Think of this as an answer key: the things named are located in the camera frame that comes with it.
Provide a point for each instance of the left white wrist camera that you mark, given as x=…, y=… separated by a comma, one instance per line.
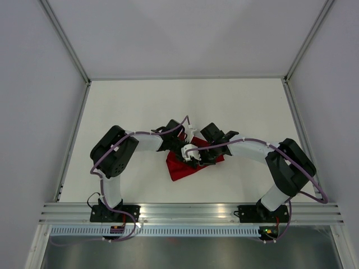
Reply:
x=191, y=131

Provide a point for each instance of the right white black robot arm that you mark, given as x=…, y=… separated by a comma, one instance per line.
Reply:
x=289, y=166

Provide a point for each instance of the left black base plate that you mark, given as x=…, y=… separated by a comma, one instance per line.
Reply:
x=100, y=214

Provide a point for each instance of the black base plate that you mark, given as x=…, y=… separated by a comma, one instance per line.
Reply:
x=249, y=214
x=100, y=214

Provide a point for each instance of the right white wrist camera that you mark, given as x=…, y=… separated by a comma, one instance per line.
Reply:
x=190, y=152

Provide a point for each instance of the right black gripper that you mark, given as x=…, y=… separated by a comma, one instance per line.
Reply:
x=204, y=162

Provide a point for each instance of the aluminium frame post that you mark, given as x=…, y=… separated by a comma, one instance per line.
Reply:
x=54, y=21
x=321, y=17

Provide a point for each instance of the aluminium frame right post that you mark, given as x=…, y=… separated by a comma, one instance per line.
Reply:
x=321, y=17

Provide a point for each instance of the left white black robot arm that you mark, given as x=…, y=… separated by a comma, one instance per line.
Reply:
x=114, y=151

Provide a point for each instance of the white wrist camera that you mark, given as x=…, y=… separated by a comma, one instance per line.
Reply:
x=191, y=131
x=190, y=152

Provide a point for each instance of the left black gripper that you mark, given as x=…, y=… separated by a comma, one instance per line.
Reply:
x=181, y=157

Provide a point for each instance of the white slotted cable duct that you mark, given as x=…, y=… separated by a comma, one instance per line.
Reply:
x=174, y=231

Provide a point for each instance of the aluminium front rail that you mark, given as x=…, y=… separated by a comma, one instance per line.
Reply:
x=303, y=213

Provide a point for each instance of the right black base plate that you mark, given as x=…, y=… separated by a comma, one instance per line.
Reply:
x=249, y=214

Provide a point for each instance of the aluminium frame left post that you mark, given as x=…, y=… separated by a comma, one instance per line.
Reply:
x=54, y=21

